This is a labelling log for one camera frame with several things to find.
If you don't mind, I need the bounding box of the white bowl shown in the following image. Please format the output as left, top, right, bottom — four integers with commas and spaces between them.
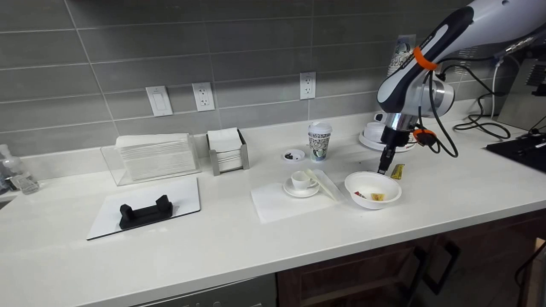
344, 171, 402, 210

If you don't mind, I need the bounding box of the white plate with cups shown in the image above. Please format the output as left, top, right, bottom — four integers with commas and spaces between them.
358, 111, 417, 153

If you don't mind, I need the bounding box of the patterned paper cup with lid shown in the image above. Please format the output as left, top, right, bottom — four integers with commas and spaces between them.
308, 122, 333, 163

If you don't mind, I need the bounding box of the stack of patterned paper cups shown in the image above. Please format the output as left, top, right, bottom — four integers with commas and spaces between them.
387, 34, 417, 78

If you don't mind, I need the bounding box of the clear wrapped plastic cutlery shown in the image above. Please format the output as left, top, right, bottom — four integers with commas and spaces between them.
303, 168, 342, 202

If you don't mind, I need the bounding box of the small white dish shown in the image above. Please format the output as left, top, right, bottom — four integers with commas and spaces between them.
282, 148, 306, 162

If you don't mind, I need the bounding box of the white espresso cup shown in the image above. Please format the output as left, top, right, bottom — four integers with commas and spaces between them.
291, 171, 319, 191

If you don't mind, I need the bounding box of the white saucer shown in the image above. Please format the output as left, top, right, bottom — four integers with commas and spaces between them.
283, 178, 321, 199

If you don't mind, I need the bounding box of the black drip tray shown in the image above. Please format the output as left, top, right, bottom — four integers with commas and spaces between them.
486, 133, 546, 174

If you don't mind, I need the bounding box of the white paper napkin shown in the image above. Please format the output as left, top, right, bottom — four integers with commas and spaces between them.
250, 169, 346, 224

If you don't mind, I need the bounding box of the silver coffee machine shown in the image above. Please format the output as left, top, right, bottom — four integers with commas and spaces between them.
496, 39, 546, 133

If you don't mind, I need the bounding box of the brown cabinet door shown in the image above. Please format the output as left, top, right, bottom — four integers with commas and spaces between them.
420, 213, 546, 307
276, 237, 431, 307

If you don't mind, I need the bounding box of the metal napkin holder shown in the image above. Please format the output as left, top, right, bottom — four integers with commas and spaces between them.
207, 128, 250, 177

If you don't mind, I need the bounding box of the stack of white napkins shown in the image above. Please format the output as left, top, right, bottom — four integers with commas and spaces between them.
208, 127, 243, 172

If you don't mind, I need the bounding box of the stack of paper towels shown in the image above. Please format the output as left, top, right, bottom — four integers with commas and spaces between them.
116, 133, 197, 181

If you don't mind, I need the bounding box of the black plastic holder block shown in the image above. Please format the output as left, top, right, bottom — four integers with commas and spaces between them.
119, 194, 174, 230

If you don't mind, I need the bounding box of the white flat board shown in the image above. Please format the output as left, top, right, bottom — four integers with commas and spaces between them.
86, 177, 201, 241

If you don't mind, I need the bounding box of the clear acrylic towel box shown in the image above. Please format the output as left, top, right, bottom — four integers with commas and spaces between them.
100, 133, 201, 187

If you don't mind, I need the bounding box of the clear pump bottle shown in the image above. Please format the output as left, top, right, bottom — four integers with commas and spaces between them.
0, 144, 40, 195

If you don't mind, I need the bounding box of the black cable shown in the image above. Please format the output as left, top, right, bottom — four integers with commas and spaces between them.
439, 63, 511, 141

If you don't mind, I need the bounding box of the white wall socket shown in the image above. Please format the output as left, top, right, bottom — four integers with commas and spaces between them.
299, 71, 317, 101
192, 82, 216, 112

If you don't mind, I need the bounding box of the white cable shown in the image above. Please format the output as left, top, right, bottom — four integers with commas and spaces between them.
490, 58, 505, 120

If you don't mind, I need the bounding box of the black cabinet door handle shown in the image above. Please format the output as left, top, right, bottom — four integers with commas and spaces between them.
395, 246, 429, 305
422, 239, 462, 295

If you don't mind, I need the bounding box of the white wall switch plate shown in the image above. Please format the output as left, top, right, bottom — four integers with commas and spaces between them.
145, 85, 174, 117

